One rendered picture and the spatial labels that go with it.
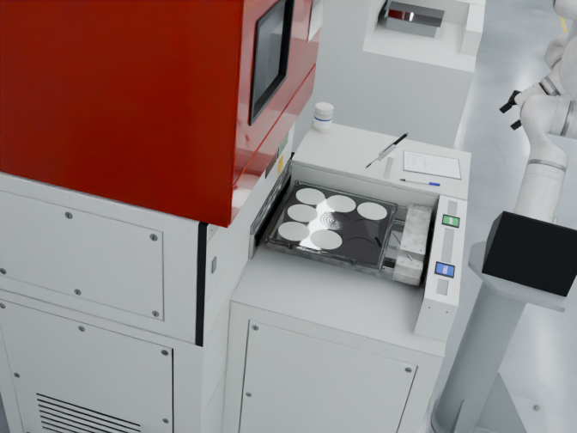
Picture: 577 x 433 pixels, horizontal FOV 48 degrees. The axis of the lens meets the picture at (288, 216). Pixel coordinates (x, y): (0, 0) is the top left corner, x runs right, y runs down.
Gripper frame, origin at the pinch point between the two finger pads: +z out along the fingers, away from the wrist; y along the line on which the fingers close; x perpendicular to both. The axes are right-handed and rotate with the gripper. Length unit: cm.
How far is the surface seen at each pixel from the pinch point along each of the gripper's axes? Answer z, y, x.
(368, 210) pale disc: 50, -23, 33
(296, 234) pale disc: 65, -33, 57
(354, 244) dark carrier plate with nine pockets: 53, -40, 45
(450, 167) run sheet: 25.2, -8.6, 7.4
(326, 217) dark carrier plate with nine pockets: 59, -25, 46
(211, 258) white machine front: 63, -60, 100
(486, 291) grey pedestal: 37, -52, -3
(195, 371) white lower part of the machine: 95, -70, 79
